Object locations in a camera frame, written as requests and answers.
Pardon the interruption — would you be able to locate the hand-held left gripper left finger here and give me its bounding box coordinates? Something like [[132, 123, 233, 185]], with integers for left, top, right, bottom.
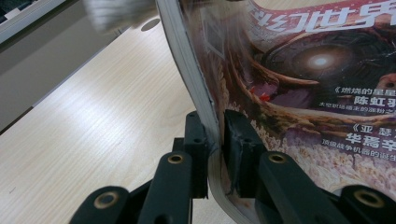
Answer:
[[183, 111, 209, 200]]

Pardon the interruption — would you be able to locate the white waffle cloth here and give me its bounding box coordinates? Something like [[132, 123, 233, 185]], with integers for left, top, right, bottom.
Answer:
[[82, 0, 159, 34]]

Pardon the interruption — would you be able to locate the round table cable grommet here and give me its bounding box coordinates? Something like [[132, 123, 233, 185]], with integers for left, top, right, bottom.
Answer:
[[140, 18, 162, 33]]

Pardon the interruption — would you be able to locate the magazine with reddish cover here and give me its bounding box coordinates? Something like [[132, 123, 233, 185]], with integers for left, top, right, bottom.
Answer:
[[155, 0, 396, 224]]

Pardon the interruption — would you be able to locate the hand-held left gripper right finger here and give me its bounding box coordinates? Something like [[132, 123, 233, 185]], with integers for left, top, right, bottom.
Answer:
[[223, 109, 267, 199]]

